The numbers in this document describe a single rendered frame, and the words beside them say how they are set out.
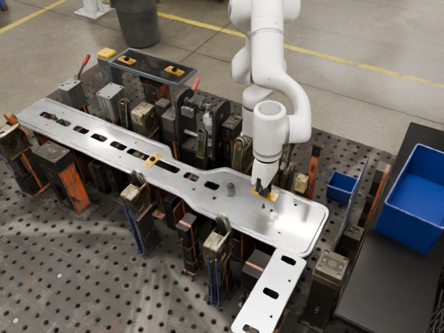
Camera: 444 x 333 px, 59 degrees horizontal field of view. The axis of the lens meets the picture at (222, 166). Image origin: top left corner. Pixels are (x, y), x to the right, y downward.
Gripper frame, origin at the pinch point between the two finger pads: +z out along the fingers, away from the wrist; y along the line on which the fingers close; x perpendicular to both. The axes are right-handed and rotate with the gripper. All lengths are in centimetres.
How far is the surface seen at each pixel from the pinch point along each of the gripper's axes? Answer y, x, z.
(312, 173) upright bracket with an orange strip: -14.9, 10.1, 1.6
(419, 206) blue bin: -21.9, 44.1, 6.3
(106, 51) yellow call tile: -34, -96, -7
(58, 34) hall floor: -185, -344, 108
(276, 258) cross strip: 15.5, 11.8, 9.3
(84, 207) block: 17, -76, 37
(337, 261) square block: 11.8, 28.3, 3.4
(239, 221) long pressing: 9.2, -4.3, 9.2
